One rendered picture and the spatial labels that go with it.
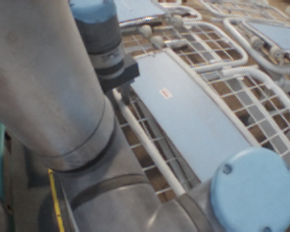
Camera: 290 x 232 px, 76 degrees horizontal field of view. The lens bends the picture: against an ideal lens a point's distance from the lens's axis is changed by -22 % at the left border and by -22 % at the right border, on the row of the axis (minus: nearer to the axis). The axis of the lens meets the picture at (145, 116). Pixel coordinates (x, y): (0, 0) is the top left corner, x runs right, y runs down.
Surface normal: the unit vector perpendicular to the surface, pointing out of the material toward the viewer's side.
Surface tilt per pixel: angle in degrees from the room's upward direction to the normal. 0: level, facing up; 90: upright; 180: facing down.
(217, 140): 2
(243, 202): 6
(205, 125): 2
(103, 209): 16
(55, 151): 93
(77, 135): 86
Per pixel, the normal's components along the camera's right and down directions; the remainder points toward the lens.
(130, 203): 0.33, -0.70
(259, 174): -0.03, -0.59
